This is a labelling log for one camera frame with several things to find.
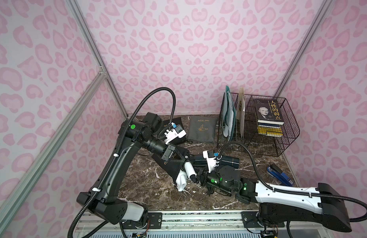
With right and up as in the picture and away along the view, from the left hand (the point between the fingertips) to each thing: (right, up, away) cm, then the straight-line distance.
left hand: (182, 161), depth 59 cm
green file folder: (+26, +21, +28) cm, 43 cm away
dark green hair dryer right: (+29, -7, +29) cm, 41 cm away
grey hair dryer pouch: (+12, +12, +51) cm, 54 cm away
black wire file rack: (+57, +1, +42) cm, 71 cm away
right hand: (+3, -6, +7) cm, 10 cm away
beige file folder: (+33, +24, +27) cm, 49 cm away
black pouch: (-7, +18, +55) cm, 58 cm away
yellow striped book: (+56, +12, +35) cm, 67 cm away
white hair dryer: (0, -7, +1) cm, 7 cm away
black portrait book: (+52, +23, +32) cm, 65 cm away
